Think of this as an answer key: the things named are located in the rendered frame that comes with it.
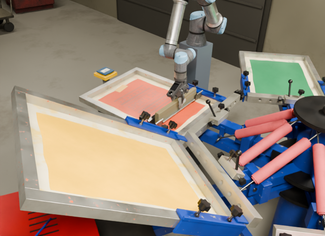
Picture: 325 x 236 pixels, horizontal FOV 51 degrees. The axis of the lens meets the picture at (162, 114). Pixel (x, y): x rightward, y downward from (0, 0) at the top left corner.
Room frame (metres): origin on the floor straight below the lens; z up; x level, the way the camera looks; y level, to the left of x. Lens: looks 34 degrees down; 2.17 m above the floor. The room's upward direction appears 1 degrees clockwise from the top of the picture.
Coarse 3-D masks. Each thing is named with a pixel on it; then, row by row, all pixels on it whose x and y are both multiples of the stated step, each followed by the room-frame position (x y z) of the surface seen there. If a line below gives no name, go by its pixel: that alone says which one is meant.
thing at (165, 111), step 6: (192, 90) 1.96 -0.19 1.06; (186, 96) 1.90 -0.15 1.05; (192, 96) 1.96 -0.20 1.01; (174, 102) 1.80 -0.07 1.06; (186, 102) 1.90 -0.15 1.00; (162, 108) 1.73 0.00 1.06; (168, 108) 1.74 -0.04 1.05; (174, 108) 1.79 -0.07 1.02; (156, 114) 1.68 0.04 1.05; (162, 114) 1.70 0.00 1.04; (168, 114) 1.74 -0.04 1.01; (156, 120) 1.68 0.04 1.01
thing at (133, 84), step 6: (132, 84) 2.21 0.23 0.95; (138, 84) 2.21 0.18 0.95; (144, 84) 2.22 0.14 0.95; (150, 84) 2.22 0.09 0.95; (126, 90) 2.12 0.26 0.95; (162, 90) 2.13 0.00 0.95; (168, 90) 2.13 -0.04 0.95; (192, 102) 1.98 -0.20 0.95; (186, 108) 1.90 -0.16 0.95; (192, 108) 1.90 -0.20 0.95; (198, 108) 1.90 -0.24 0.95; (180, 114) 1.83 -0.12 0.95; (186, 114) 1.83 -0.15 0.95; (192, 114) 1.83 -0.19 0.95
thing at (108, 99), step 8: (104, 96) 2.03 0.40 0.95; (112, 96) 2.03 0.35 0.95; (120, 96) 2.04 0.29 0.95; (112, 104) 1.93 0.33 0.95; (120, 104) 1.93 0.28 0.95; (128, 112) 1.84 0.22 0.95; (136, 112) 1.84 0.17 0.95; (168, 120) 1.75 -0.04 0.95; (176, 120) 1.76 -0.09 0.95; (184, 120) 1.76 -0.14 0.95; (168, 128) 1.67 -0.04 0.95; (176, 128) 1.67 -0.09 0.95
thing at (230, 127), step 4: (224, 120) 1.64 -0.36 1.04; (228, 120) 1.64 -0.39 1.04; (220, 124) 1.61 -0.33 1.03; (224, 124) 1.60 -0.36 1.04; (228, 124) 1.61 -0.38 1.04; (232, 124) 1.61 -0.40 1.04; (236, 124) 1.61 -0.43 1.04; (216, 128) 1.63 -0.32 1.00; (228, 128) 1.58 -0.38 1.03; (232, 128) 1.57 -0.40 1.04; (236, 128) 1.57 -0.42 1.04; (240, 128) 1.57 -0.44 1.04; (224, 132) 1.59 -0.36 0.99; (228, 132) 1.58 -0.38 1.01; (232, 132) 1.57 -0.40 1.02
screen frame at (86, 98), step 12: (132, 72) 2.34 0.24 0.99; (144, 72) 2.34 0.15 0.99; (108, 84) 2.14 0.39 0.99; (168, 84) 2.19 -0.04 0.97; (84, 96) 1.97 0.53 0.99; (204, 96) 2.01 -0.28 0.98; (96, 108) 1.86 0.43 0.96; (108, 108) 1.82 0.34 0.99; (192, 120) 1.71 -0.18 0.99; (180, 132) 1.59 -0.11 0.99
